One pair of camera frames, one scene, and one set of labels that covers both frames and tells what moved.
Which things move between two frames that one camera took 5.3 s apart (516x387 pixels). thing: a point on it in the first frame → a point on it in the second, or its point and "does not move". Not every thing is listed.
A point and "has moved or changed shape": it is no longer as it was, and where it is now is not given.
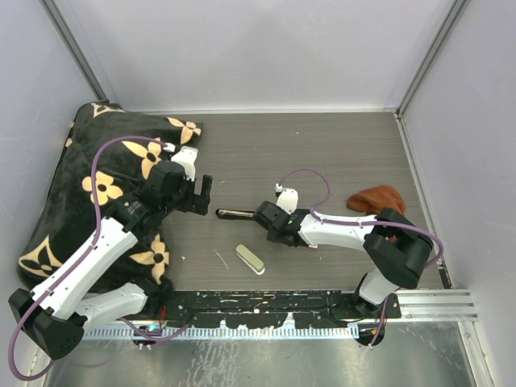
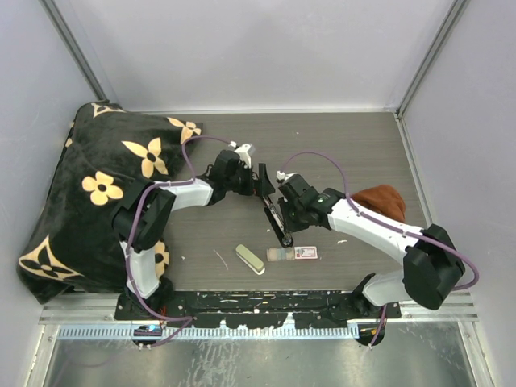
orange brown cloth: (374, 200) does not move
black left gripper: (199, 201) → (250, 187)
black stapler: (235, 214) has moved or changed shape
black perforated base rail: (260, 310) does not move
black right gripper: (272, 236) → (290, 226)
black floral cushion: (106, 155) does not move
